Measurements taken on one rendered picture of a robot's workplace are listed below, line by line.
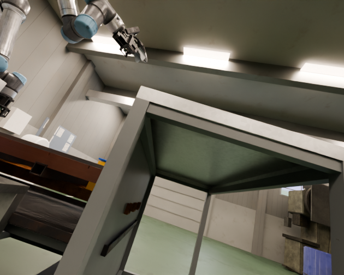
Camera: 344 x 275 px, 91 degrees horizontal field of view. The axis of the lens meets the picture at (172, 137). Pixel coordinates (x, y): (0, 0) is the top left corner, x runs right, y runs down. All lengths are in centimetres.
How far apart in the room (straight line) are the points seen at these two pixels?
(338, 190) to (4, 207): 103
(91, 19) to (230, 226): 811
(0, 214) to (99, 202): 52
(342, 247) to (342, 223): 5
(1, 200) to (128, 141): 59
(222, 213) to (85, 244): 793
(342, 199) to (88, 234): 58
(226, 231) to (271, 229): 179
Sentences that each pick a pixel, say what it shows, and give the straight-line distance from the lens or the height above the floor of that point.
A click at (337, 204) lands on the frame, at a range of 60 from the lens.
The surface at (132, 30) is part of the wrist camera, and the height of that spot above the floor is 149.
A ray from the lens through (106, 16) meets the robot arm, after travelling 92.
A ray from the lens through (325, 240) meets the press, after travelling 834.
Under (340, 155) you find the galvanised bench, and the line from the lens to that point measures 62.
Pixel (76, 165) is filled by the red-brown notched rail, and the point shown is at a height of 81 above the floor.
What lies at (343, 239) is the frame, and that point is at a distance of 58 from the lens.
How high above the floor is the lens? 78
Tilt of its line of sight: 21 degrees up
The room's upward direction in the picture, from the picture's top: 18 degrees clockwise
